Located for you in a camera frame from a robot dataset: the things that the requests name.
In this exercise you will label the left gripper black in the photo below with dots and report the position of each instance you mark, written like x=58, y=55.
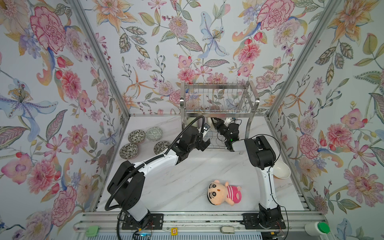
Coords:
x=201, y=146

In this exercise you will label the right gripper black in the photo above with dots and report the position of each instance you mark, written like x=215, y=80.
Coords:
x=219, y=125

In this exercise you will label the light green bowl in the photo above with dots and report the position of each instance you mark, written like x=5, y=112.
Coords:
x=193, y=122

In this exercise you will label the steel two-tier dish rack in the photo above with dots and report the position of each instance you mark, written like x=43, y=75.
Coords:
x=239, y=101

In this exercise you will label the white bowl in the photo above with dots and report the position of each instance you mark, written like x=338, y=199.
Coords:
x=281, y=170

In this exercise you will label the cream bowl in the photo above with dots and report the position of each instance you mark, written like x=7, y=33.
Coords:
x=210, y=123

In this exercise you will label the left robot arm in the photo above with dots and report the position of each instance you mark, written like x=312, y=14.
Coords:
x=127, y=184

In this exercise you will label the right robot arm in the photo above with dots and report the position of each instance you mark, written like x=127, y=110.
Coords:
x=263, y=158

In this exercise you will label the dark patterned bowl centre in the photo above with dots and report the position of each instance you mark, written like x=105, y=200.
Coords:
x=161, y=147

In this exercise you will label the pale green patterned bowl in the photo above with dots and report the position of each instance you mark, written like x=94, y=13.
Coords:
x=154, y=134

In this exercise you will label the dark patterned bowl back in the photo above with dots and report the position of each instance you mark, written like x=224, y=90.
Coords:
x=137, y=136

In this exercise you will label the cartoon boy plush doll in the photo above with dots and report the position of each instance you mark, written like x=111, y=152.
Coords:
x=218, y=193

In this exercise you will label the dark patterned bowl front-left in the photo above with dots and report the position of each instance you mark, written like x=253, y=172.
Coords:
x=129, y=151

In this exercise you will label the green emergency button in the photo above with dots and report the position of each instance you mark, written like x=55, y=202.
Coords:
x=317, y=229

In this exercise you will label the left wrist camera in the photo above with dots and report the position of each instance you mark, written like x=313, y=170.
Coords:
x=205, y=128

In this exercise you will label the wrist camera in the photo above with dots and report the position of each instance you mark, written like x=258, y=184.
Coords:
x=229, y=120
x=205, y=128

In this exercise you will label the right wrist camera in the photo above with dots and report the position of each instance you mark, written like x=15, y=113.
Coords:
x=229, y=120

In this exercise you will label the yellow sticker on rail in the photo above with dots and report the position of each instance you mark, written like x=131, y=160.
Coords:
x=174, y=231

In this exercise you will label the grey clip on rail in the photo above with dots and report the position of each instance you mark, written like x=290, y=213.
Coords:
x=227, y=230

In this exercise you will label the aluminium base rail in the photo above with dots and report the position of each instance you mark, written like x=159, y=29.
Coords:
x=197, y=221

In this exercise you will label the left aluminium corner post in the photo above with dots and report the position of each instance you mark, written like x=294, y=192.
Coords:
x=84, y=23

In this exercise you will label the aluminium corner post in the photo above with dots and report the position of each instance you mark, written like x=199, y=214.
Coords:
x=84, y=23
x=320, y=27

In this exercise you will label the green tag on rail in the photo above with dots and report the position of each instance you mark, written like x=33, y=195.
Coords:
x=92, y=231

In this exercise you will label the right aluminium corner post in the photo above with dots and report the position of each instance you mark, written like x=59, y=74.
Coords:
x=320, y=27

